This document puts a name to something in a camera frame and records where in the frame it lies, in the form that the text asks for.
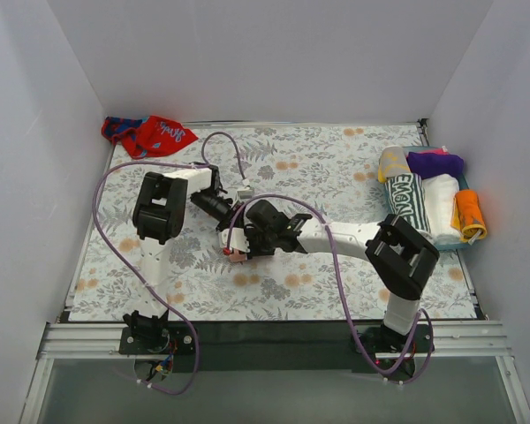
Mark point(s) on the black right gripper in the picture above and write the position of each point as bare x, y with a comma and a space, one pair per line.
252, 238

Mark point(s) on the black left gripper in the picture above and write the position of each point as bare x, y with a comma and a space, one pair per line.
223, 215

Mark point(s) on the pink panda towel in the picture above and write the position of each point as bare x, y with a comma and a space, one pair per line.
237, 256

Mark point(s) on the red and blue towel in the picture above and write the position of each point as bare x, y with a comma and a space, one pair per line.
148, 137

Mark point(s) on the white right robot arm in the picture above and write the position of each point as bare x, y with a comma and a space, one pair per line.
402, 257

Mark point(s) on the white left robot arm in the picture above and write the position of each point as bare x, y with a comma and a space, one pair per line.
158, 218

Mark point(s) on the floral patterned table mat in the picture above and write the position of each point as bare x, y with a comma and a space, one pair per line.
331, 168

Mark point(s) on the striped lemon rolled towel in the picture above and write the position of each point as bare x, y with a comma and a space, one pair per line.
406, 199

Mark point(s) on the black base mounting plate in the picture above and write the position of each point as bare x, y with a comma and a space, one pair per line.
252, 346

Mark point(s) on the purple rolled towel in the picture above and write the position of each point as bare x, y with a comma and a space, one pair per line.
429, 165

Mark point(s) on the white rolled towel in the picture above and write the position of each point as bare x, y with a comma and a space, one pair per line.
439, 194

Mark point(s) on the orange rolled towel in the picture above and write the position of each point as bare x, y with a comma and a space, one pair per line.
467, 218

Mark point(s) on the teal towel tray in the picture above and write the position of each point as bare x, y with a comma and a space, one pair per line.
462, 185

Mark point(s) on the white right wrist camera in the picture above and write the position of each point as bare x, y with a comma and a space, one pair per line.
234, 239

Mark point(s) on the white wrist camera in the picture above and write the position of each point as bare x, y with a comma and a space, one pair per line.
234, 239
244, 193

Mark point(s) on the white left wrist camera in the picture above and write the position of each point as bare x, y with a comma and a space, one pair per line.
244, 193

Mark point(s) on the aluminium frame rail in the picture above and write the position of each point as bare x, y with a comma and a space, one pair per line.
439, 339

